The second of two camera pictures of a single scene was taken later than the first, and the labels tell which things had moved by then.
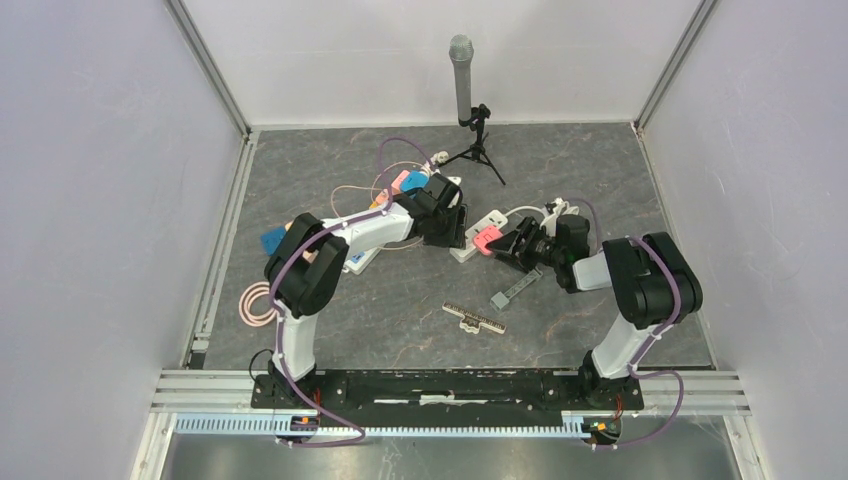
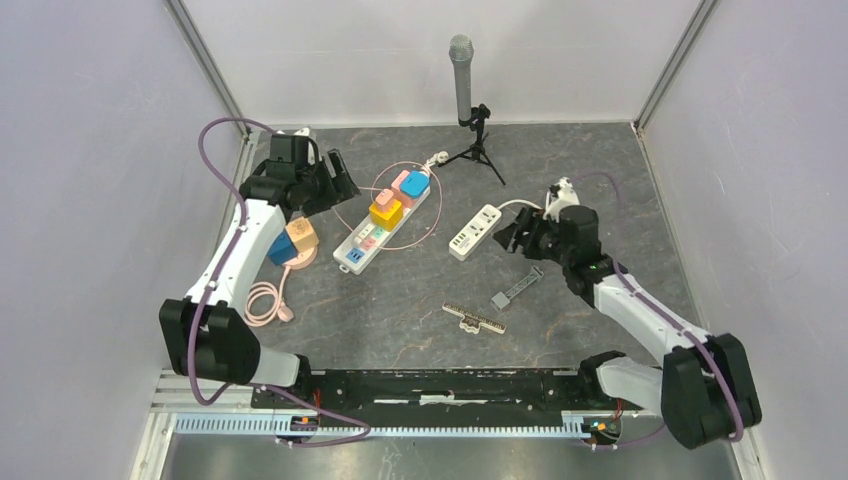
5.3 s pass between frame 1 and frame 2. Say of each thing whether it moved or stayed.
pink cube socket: stayed
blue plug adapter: stayed
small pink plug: stayed
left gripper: moved
